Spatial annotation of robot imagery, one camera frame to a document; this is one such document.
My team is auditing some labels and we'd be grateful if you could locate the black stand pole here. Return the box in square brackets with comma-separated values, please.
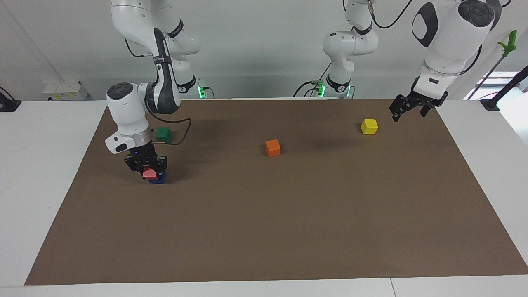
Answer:
[480, 65, 528, 111]

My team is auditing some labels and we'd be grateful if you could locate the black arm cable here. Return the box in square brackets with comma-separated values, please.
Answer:
[365, 0, 413, 30]
[144, 97, 193, 146]

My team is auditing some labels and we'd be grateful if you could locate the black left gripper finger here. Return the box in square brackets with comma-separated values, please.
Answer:
[419, 99, 440, 118]
[389, 94, 415, 123]

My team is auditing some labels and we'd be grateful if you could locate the black right base cable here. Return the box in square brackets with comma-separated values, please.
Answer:
[197, 80, 216, 100]

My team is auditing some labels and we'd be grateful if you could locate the green clamp on thin rod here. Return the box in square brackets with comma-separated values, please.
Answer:
[467, 30, 518, 101]

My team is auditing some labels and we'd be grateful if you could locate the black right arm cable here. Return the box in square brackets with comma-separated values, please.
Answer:
[144, 97, 193, 146]

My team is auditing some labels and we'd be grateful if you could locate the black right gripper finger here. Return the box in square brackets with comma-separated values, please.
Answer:
[153, 155, 168, 181]
[124, 158, 145, 177]

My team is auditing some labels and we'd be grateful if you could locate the black base cable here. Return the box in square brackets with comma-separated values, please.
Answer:
[292, 62, 333, 99]
[197, 80, 216, 100]

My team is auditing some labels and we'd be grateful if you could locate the orange wooden block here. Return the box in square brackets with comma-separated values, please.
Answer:
[265, 139, 282, 158]

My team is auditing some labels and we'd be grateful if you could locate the white power strip box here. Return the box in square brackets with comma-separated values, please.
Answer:
[42, 80, 90, 101]

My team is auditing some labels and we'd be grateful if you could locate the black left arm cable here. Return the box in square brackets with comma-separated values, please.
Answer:
[365, 0, 413, 30]

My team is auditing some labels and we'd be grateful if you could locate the black left base cable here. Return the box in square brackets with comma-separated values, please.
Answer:
[292, 62, 333, 99]

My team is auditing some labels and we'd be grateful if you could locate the black table clamp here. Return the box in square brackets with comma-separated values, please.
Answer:
[0, 86, 22, 113]

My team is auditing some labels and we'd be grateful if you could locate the brown paper mat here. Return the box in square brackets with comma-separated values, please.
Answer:
[24, 98, 528, 286]

